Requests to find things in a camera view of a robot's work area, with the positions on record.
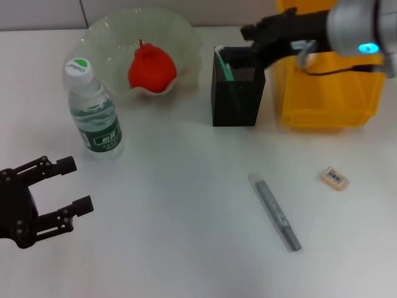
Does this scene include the orange-red toy fruit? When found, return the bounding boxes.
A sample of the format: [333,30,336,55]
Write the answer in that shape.
[128,39,177,93]

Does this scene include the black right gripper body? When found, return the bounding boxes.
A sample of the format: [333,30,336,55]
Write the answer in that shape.
[252,8,331,68]

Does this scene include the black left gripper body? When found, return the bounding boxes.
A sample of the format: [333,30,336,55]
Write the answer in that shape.
[0,167,40,249]

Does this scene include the black mesh pen holder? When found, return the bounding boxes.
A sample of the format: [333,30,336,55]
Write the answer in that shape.
[212,46,266,127]

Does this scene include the yellow plastic bin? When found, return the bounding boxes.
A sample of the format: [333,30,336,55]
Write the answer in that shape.
[272,0,387,133]

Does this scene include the translucent wavy fruit bowl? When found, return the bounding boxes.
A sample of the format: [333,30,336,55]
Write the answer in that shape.
[63,8,203,99]

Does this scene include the mint green pen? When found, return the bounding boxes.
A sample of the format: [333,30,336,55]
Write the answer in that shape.
[214,45,241,115]

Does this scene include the beige barcode eraser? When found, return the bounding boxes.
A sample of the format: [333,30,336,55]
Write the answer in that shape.
[319,166,347,191]

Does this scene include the grey right arm cable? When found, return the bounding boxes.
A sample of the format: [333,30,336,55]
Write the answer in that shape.
[296,40,387,76]

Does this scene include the grey marker pen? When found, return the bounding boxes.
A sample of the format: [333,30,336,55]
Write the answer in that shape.
[248,173,302,251]

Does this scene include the clear green-label water bottle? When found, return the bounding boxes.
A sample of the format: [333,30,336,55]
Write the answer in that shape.
[64,56,124,160]

